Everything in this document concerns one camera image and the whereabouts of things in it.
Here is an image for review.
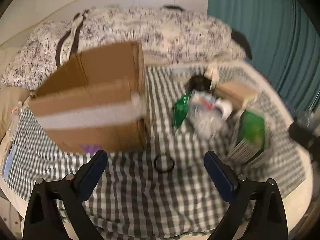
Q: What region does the black object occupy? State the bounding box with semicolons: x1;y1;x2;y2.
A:
186;76;213;92

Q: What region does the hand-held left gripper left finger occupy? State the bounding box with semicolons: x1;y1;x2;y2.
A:
23;149;109;240

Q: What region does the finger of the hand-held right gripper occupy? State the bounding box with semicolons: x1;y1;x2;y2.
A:
288;120;320;154

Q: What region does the white black patterned duvet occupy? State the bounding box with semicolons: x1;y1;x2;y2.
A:
1;5;253;92

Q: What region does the clear plastic bottle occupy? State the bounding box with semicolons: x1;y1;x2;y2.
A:
187;91;227;139

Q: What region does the teal curtain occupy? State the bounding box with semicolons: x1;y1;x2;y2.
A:
207;0;320;113

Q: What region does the grey white checkered cloth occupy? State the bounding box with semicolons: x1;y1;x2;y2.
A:
2;64;307;238

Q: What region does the brown cardboard piece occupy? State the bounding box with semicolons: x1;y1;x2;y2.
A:
216;82;262;109

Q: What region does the dark brown strap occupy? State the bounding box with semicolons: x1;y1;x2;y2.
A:
55;10;90;68

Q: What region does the black cloth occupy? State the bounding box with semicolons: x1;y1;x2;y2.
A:
163;4;185;11
231;29;253;60

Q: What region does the blue white packet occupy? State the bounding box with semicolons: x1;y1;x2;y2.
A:
2;144;18;181

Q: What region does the green plastic bottle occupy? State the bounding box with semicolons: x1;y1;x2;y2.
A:
172;91;194;132

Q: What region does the green white carton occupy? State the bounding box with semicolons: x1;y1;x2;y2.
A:
226;107;274;165

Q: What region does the brown cardboard box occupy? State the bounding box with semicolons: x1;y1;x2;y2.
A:
28;41;152;153

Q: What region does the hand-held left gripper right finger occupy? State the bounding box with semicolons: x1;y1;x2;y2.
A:
203;151;288;240

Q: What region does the black hair tie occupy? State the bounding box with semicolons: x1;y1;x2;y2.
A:
154;155;175;173

